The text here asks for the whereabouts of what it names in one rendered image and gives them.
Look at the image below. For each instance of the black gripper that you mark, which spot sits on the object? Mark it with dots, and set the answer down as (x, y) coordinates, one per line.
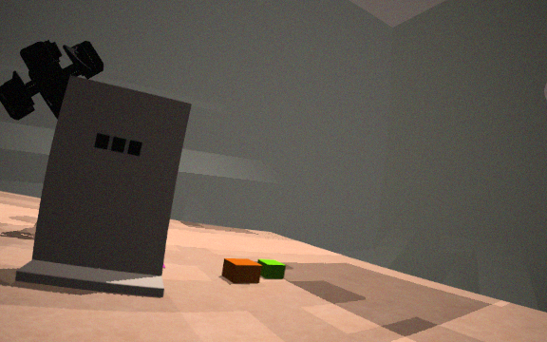
(15, 96)

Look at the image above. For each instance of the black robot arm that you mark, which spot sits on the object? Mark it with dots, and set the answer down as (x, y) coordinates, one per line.
(38, 57)

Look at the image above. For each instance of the green block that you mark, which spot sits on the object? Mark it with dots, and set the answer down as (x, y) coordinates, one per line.
(272, 269)

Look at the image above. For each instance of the brown block with orange top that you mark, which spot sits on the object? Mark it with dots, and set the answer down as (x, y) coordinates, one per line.
(241, 270)

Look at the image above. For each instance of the dark grey panel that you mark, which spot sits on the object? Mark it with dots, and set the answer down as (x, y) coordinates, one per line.
(108, 191)

